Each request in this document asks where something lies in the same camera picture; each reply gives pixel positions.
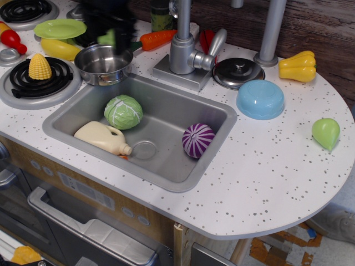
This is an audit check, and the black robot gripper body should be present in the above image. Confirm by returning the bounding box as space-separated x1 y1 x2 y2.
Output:
82 2 136 32

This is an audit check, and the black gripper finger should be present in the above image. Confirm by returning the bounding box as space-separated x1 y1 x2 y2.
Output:
114 27 136 55
84 26 105 44

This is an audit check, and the green toy broccoli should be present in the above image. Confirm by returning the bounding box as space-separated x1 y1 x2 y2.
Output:
97 29 116 48

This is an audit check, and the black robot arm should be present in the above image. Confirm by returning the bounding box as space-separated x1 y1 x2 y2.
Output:
80 1 136 55

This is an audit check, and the small steel pan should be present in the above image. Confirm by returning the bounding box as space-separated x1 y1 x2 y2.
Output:
74 44 133 86

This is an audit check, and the silver stove knob back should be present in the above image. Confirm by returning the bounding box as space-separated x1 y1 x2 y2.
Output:
66 4 85 22

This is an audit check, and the silver stove knob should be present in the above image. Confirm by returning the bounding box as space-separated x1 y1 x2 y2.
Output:
0 48 27 67
66 4 85 22

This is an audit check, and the orange toy carrot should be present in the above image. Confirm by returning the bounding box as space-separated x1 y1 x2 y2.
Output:
130 29 178 52

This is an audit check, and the light green plastic plate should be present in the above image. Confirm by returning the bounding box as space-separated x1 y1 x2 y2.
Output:
34 19 87 40

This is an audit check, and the green toy jar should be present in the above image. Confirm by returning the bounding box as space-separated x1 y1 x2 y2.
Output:
150 0 177 32

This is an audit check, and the yellow toy banana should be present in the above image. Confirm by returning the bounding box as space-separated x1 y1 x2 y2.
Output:
40 38 80 61

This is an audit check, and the yellow toy corn cob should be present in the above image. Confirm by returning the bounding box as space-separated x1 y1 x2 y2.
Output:
28 54 53 80

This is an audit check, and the back left stove burner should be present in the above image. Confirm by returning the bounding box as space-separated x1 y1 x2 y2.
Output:
1 0 59 32

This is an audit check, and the silver toy faucet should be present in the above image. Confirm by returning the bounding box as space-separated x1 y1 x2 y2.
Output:
153 0 227 92

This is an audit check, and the green toy cabbage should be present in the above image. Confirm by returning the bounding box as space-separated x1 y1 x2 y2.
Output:
104 95 143 130

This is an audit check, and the red toy tomato slice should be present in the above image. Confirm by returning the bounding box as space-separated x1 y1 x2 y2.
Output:
199 30 215 54

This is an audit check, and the red toy ketchup bottle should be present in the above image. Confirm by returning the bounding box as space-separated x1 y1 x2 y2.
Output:
1 21 27 54

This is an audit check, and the silver stove knob left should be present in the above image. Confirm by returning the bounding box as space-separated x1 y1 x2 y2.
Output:
0 48 27 67

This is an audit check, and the grey toy sink basin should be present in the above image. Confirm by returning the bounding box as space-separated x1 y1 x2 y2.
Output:
43 74 237 192

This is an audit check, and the front black stove burner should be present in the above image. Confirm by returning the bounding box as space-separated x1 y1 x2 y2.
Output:
1 57 82 110

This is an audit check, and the cream toy milk jug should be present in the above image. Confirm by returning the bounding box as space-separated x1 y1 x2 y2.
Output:
74 121 133 156

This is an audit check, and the steel pot lid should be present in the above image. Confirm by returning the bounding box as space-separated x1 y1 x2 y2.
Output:
212 58 265 90

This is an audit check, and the purple striped toy onion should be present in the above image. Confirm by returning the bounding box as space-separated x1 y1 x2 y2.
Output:
182 123 215 159

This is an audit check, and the grey vertical support pole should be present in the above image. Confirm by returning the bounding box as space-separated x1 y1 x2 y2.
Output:
253 0 287 67

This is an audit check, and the blue upturned plastic bowl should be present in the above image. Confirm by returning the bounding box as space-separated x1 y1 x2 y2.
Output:
236 80 285 120

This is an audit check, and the yellow toy bell pepper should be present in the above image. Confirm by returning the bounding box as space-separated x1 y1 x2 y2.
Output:
278 50 317 83

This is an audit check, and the light green toy pear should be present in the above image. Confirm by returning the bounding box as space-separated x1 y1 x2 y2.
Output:
312 118 340 151

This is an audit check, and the yellow toy on floor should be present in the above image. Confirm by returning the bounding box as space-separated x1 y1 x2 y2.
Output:
11 246 42 265

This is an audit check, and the silver oven door handle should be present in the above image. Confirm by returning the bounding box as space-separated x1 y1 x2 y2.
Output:
27 187 160 265

